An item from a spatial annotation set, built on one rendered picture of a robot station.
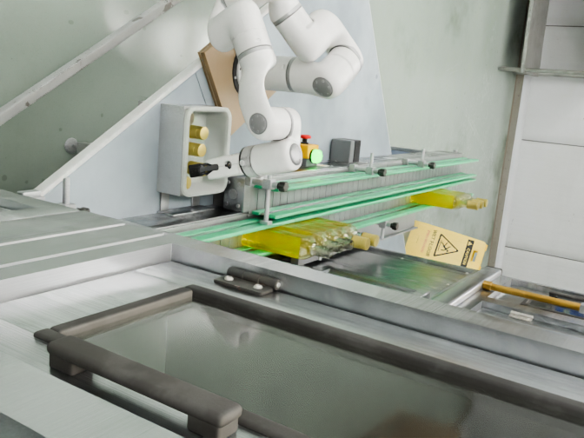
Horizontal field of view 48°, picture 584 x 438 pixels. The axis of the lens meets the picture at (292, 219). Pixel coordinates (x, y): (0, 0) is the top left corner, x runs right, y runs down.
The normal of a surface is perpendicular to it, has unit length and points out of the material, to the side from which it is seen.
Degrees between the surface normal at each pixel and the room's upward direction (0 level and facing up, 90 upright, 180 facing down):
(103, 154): 0
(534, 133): 90
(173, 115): 90
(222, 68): 1
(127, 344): 90
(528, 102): 90
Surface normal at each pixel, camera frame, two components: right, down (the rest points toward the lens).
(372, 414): 0.09, -0.98
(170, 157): -0.54, 0.12
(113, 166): 0.83, 0.18
